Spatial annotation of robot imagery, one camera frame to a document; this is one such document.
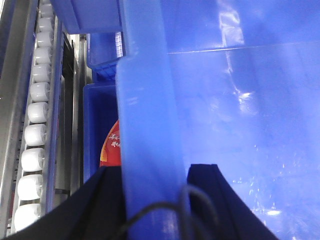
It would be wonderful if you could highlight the thin black cable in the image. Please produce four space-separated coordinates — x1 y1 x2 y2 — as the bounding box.
115 184 220 240

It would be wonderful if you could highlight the large blue plastic bin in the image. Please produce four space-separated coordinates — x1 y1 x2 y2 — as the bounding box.
116 0 320 240

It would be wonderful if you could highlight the white roller track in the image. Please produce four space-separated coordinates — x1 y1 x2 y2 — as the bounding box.
8 0 55 234

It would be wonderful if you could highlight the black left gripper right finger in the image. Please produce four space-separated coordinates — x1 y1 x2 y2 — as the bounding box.
187 164 277 240

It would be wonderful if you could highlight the small blue bin behind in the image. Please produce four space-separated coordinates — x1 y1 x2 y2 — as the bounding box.
86 31 125 83

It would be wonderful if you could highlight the upper blue bin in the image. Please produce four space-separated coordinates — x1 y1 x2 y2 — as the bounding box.
51 0 122 34

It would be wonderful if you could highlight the red printed package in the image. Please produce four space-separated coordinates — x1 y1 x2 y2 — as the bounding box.
99 120 121 167

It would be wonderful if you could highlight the lower blue bin with package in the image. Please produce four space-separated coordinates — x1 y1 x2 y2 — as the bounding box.
83 83 118 182

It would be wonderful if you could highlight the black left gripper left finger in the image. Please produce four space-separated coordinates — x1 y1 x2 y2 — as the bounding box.
8 166 127 240

